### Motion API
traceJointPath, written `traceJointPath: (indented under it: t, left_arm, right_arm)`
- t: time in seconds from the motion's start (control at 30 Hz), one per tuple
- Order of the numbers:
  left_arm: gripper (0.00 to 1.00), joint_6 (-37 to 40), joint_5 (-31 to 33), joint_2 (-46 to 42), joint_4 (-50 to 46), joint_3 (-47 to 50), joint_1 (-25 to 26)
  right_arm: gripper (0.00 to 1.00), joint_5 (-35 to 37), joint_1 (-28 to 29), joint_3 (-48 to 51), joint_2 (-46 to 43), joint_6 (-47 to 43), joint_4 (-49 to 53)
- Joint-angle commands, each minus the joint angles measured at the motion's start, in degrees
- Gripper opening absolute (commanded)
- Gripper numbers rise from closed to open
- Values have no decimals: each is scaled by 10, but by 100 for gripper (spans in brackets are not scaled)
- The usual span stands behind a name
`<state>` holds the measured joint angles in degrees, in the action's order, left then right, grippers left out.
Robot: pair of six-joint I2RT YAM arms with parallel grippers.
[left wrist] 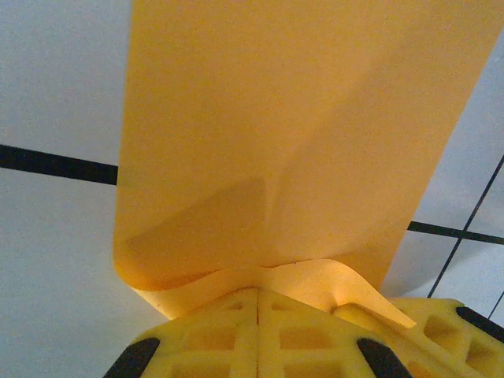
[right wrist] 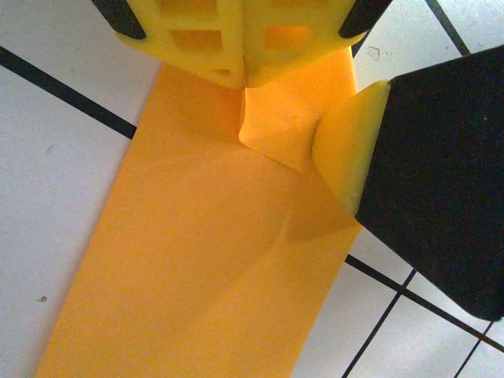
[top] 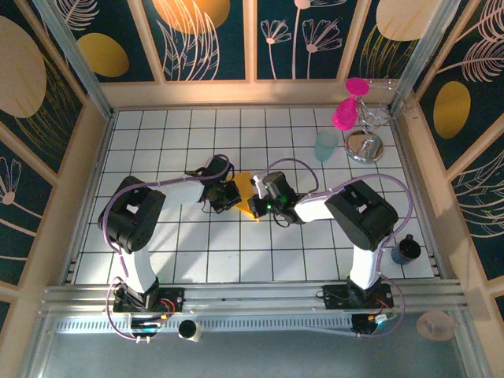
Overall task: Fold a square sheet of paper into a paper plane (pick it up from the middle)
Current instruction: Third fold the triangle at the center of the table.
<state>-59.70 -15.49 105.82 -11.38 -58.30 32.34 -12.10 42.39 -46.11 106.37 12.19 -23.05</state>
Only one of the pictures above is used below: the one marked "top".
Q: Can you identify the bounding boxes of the orange square paper sheet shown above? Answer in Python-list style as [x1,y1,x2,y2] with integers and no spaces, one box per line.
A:
[232,171,263,223]

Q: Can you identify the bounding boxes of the frosted teal plastic cup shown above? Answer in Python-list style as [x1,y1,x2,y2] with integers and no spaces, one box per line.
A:
[313,131,340,163]

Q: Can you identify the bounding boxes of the oval pink sponge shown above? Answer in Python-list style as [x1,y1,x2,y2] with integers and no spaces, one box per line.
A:
[332,97,359,132]

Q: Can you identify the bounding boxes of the slotted metal strip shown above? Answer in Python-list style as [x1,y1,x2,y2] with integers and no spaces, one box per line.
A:
[54,317,355,334]

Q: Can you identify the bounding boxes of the dark blue mug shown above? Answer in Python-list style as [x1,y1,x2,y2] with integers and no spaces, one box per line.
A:
[390,234,422,265]

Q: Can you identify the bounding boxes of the round pink sponge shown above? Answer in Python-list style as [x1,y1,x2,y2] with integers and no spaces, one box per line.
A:
[345,77,371,97]

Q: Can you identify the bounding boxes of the clear pink glass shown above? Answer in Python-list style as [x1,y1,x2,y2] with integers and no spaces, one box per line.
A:
[416,309,458,342]

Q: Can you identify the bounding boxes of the aluminium mounting rail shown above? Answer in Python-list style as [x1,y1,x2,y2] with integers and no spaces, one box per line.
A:
[39,279,468,316]

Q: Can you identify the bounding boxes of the chrome wire cup rack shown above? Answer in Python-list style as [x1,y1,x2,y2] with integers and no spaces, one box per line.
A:
[344,77,421,164]

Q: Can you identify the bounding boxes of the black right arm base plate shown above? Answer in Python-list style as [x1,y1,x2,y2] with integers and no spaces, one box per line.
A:
[321,283,395,312]

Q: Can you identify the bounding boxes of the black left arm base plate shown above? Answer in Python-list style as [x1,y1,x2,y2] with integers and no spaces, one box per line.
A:
[113,286,186,314]

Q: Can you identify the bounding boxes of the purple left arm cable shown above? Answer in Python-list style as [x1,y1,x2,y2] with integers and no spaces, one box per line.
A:
[101,154,232,342]

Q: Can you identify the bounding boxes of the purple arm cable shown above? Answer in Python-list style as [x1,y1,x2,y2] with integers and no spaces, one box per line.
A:
[101,154,232,342]
[258,157,414,339]

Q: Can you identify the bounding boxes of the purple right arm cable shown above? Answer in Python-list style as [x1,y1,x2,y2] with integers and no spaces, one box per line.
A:
[258,157,414,339]

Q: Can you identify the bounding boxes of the small electronics board with wires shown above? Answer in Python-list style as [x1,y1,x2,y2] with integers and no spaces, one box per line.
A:
[351,313,398,338]
[129,313,169,338]

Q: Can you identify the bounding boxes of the aluminium frame post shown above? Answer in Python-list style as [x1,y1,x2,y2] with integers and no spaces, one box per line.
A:
[33,0,116,119]
[387,0,462,116]

